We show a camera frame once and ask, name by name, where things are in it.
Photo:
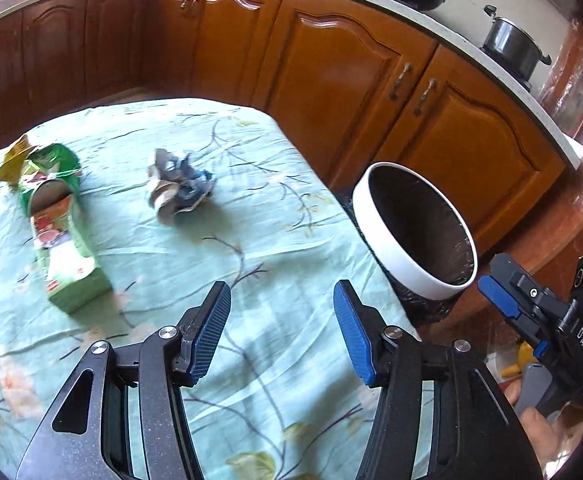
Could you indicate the yellow plastic object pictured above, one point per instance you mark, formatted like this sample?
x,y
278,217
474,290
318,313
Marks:
x,y
519,360

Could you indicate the green drink carton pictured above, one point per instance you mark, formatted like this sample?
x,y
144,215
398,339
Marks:
x,y
64,245

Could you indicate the person's right hand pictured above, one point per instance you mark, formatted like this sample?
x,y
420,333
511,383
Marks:
x,y
536,432

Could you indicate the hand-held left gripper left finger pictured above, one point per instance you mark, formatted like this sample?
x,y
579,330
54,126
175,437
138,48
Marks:
x,y
209,332

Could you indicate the dark steel stockpot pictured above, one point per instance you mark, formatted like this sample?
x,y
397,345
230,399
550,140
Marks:
x,y
514,45

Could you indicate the yellow snack wrapper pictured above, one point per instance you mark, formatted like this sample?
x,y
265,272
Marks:
x,y
15,159

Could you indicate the plastic wrapped red door frame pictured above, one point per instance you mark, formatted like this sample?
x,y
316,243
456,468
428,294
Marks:
x,y
579,70

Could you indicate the white rimmed bin with black bag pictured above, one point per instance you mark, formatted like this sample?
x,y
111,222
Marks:
x,y
406,255

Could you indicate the printed paper ball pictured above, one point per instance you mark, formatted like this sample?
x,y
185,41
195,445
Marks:
x,y
179,185

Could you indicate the wooden base cabinets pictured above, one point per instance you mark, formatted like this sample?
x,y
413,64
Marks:
x,y
331,75

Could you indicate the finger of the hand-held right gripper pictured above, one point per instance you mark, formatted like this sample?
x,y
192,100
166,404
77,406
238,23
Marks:
x,y
514,269
496,295

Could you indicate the floral green tablecloth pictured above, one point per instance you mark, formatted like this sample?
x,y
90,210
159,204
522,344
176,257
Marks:
x,y
271,210

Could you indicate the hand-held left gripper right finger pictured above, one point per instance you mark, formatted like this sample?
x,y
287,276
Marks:
x,y
354,332

